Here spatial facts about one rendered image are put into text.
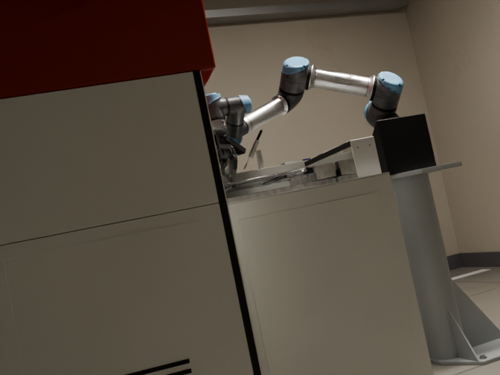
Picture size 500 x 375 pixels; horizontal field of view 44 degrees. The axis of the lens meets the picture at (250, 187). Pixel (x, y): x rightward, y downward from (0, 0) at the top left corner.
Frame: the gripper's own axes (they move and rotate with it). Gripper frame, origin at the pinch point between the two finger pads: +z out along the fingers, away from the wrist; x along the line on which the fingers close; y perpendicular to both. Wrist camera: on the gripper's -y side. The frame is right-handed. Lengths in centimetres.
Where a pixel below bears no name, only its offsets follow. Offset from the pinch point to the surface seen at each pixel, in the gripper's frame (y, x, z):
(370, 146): -16, 56, 0
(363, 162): -12, 54, 6
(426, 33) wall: -321, -49, -107
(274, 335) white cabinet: 30, 32, 56
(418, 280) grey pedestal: -60, 38, 58
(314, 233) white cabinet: 12, 44, 26
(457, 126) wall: -315, -39, -22
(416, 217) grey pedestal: -60, 43, 31
